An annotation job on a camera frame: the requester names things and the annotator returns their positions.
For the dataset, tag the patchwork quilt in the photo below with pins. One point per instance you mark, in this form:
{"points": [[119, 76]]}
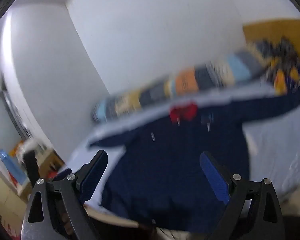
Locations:
{"points": [[185, 80]]}

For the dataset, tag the wooden headboard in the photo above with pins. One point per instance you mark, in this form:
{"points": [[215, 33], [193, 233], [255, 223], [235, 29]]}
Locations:
{"points": [[265, 30]]}

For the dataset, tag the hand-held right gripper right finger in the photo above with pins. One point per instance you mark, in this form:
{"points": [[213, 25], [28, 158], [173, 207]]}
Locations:
{"points": [[215, 177]]}

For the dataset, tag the blue plastic container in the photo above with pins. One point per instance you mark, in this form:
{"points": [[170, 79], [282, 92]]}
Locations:
{"points": [[7, 165]]}

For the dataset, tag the yellow and navy patterned cloth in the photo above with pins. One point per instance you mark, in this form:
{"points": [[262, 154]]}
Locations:
{"points": [[280, 80]]}

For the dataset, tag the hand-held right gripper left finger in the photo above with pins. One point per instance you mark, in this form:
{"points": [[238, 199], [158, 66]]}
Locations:
{"points": [[92, 177]]}

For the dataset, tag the light blue cloud bed sheet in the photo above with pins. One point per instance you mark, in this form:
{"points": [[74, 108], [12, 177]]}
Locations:
{"points": [[272, 142]]}

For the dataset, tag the navy blue jacket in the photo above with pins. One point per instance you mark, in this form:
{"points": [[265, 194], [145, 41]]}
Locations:
{"points": [[165, 167]]}

